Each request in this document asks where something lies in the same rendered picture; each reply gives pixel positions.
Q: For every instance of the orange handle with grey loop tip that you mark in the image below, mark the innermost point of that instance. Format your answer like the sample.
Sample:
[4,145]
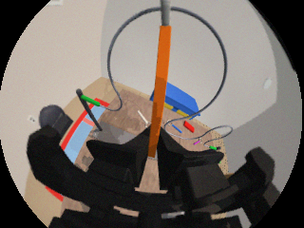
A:
[161,76]

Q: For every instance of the red rectangular block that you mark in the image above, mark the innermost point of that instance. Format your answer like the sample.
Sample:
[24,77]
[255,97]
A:
[189,127]

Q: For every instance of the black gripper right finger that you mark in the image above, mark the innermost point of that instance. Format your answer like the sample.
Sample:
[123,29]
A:
[173,158]

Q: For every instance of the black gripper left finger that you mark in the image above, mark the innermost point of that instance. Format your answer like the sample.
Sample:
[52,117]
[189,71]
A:
[131,155]

